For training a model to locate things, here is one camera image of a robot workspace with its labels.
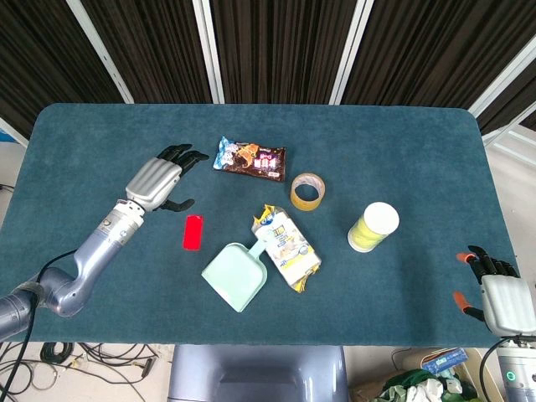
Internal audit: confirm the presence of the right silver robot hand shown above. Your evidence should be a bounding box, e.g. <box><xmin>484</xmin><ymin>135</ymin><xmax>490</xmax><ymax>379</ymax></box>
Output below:
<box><xmin>452</xmin><ymin>245</ymin><xmax>536</xmax><ymax>338</ymax></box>

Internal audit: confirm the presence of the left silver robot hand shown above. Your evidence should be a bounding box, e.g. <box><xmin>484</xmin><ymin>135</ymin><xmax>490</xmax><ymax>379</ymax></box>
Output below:
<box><xmin>125</xmin><ymin>143</ymin><xmax>210</xmax><ymax>212</ymax></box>

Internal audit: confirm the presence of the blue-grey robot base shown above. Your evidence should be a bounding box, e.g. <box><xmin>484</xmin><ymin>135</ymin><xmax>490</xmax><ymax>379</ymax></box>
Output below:
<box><xmin>167</xmin><ymin>344</ymin><xmax>350</xmax><ymax>402</ymax></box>

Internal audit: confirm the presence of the blue cardboard box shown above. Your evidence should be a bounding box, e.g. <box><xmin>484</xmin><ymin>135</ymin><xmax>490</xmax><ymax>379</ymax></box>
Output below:
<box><xmin>420</xmin><ymin>348</ymin><xmax>469</xmax><ymax>375</ymax></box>

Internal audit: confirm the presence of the brown chocolate snack packet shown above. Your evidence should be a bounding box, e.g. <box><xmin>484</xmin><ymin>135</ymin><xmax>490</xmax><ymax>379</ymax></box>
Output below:
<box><xmin>212</xmin><ymin>135</ymin><xmax>287</xmax><ymax>183</ymax></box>

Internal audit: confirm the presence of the green white crumpled cloth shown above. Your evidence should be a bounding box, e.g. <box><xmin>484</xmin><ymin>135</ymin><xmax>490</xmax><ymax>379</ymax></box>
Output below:
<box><xmin>379</xmin><ymin>368</ymin><xmax>478</xmax><ymax>402</ymax></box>

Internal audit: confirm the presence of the mint green dustpan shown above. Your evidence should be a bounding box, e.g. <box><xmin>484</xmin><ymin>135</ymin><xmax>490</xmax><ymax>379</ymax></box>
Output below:
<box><xmin>201</xmin><ymin>240</ymin><xmax>269</xmax><ymax>313</ymax></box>

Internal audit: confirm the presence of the yellow white snack bag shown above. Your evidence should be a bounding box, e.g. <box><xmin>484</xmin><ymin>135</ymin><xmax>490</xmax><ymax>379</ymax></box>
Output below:
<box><xmin>250</xmin><ymin>204</ymin><xmax>322</xmax><ymax>295</ymax></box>

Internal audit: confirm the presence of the yellow cylinder can white lid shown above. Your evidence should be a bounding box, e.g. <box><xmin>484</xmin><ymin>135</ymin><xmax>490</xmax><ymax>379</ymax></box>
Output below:
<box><xmin>347</xmin><ymin>202</ymin><xmax>400</xmax><ymax>254</ymax></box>

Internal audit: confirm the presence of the clear tape roll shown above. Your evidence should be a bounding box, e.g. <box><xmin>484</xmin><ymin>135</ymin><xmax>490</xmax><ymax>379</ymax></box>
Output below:
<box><xmin>291</xmin><ymin>173</ymin><xmax>327</xmax><ymax>212</ymax></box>

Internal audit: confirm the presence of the teal table cloth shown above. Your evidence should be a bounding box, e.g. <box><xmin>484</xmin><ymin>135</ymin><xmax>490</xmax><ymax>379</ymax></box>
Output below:
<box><xmin>0</xmin><ymin>103</ymin><xmax>524</xmax><ymax>348</ymax></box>

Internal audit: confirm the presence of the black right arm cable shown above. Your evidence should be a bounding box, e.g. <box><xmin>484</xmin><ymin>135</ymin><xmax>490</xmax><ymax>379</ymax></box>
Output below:
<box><xmin>479</xmin><ymin>337</ymin><xmax>508</xmax><ymax>402</ymax></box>

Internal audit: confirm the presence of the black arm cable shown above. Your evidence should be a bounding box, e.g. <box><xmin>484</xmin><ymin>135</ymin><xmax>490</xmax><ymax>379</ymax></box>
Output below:
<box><xmin>0</xmin><ymin>249</ymin><xmax>79</xmax><ymax>402</ymax></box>
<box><xmin>479</xmin><ymin>337</ymin><xmax>508</xmax><ymax>402</ymax></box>

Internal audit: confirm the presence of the white partition frame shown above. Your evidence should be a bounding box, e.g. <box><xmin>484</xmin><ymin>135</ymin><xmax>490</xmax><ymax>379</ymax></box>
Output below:
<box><xmin>0</xmin><ymin>0</ymin><xmax>536</xmax><ymax>147</ymax></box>

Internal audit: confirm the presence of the black floor cable bundle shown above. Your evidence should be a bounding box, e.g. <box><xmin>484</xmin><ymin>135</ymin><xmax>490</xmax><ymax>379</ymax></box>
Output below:
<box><xmin>0</xmin><ymin>342</ymin><xmax>160</xmax><ymax>397</ymax></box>

